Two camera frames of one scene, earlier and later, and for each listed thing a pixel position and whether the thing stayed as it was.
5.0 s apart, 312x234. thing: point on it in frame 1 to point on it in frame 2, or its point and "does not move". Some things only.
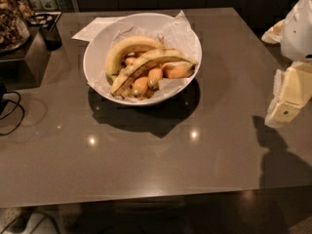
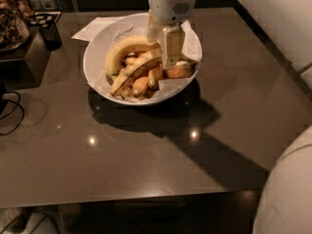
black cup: [52, 38] does not move
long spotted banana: [127, 74] does not move
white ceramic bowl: [140, 58] does not move
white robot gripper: [298, 33] to [170, 7]
